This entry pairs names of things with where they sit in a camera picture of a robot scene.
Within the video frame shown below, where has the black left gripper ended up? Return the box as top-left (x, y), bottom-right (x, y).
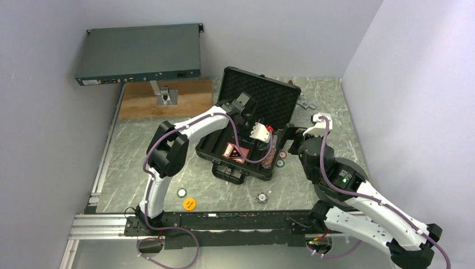
top-left (232, 114), bottom-right (264, 145)

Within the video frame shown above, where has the row of poker chips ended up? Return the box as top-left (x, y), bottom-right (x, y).
top-left (260, 145), bottom-right (278, 169)

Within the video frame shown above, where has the red playing card deck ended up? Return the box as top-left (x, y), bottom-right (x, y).
top-left (222, 142), bottom-right (250, 164)

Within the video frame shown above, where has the green poker chip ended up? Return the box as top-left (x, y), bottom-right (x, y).
top-left (176, 188), bottom-right (187, 198)

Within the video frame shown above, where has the orange round sticker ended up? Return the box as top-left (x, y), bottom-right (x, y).
top-left (183, 197), bottom-right (197, 211)

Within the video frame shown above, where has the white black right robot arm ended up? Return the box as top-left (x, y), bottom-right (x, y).
top-left (282, 122), bottom-right (451, 268)

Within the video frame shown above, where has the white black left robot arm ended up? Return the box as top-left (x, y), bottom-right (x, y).
top-left (135, 92), bottom-right (262, 235)

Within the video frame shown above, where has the adjustable metal wrench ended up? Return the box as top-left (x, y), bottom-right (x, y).
top-left (297, 99), bottom-right (317, 110)

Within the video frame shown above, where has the black foam-lined poker case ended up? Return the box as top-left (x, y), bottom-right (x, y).
top-left (195, 67), bottom-right (301, 184)

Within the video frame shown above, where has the grey foam roll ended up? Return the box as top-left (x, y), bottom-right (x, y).
top-left (314, 157), bottom-right (368, 212)

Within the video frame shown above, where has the wooden board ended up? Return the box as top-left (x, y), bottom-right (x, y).
top-left (118, 78), bottom-right (213, 119)

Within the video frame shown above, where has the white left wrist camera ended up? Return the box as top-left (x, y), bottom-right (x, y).
top-left (249, 122), bottom-right (273, 143)

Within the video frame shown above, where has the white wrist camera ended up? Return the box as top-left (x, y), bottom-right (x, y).
top-left (249, 122), bottom-right (273, 143)
top-left (303, 112), bottom-right (333, 137)

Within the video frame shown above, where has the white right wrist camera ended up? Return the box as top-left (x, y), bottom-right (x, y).
top-left (303, 112), bottom-right (333, 137)

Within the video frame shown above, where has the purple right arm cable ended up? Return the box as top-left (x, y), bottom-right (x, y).
top-left (306, 115), bottom-right (451, 269)

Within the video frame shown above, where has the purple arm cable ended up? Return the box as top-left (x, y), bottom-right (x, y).
top-left (306, 115), bottom-right (451, 269)
top-left (135, 112), bottom-right (276, 269)

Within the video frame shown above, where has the metal stand bracket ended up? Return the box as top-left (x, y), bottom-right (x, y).
top-left (150, 81), bottom-right (178, 106)

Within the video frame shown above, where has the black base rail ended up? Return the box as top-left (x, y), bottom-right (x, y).
top-left (124, 210), bottom-right (328, 250)

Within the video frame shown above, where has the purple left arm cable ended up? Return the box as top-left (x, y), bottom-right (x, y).
top-left (135, 112), bottom-right (276, 269)

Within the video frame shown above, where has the grey rack network switch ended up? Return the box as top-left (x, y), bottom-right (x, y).
top-left (74, 23), bottom-right (204, 86)

